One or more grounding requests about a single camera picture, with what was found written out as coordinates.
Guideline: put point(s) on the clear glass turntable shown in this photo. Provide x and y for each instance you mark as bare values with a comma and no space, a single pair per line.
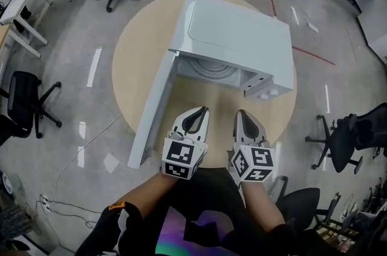
211,71

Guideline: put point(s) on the white waste bin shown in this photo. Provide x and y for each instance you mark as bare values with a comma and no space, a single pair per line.
12,185

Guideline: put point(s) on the white microwave oven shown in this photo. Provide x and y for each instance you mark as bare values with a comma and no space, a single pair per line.
236,37

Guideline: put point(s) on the grey speckled fabric bag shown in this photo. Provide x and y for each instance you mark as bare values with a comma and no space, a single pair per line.
15,218

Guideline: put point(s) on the white power strip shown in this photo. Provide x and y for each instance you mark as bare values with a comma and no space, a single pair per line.
45,203

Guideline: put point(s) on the person's right forearm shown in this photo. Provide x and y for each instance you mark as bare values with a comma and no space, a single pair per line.
263,206

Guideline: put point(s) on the person's black printed shirt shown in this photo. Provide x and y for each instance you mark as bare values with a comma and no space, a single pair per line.
208,194

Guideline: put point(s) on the curved wooden desk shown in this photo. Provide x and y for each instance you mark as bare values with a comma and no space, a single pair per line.
2,40

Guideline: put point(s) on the white paper sheet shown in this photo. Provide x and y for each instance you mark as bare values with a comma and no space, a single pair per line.
313,27

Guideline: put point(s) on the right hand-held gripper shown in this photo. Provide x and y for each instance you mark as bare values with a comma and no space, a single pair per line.
260,158

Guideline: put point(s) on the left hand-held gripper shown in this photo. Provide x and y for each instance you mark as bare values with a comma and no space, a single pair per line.
178,158

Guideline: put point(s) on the person's left forearm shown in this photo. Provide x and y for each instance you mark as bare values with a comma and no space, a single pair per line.
148,191

